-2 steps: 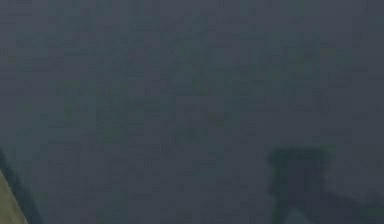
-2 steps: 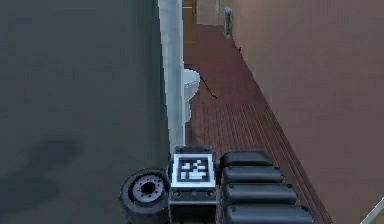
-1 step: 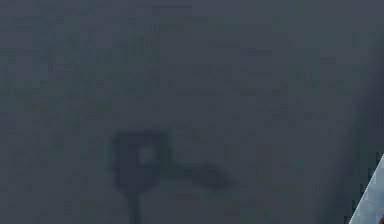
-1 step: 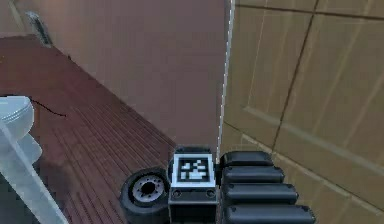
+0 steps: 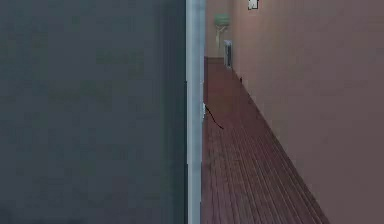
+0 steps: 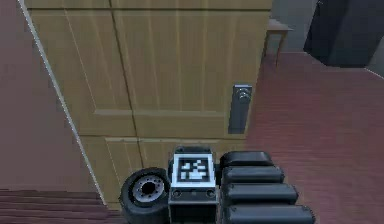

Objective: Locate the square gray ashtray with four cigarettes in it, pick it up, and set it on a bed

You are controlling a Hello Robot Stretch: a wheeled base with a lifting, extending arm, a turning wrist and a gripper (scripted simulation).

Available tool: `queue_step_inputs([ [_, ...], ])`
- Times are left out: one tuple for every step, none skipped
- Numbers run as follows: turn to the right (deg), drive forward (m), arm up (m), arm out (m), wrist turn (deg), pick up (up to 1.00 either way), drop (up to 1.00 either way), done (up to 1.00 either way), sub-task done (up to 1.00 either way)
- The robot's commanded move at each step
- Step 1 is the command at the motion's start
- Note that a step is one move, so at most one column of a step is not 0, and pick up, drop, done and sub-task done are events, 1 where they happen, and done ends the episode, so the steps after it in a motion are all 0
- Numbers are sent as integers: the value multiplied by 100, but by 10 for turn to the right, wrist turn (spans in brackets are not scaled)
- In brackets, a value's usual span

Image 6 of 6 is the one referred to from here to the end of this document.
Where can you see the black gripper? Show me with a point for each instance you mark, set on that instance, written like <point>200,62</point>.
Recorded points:
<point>146,196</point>

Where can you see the light wooden room door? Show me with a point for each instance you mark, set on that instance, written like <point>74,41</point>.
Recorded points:
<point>166,73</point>

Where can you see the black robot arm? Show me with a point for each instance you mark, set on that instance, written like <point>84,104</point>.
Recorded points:
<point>253,193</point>

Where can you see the brown wooden side table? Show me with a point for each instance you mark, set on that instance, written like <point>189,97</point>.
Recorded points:
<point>276,28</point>

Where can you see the black cabinet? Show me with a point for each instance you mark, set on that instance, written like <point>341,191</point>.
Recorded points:
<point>346,30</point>

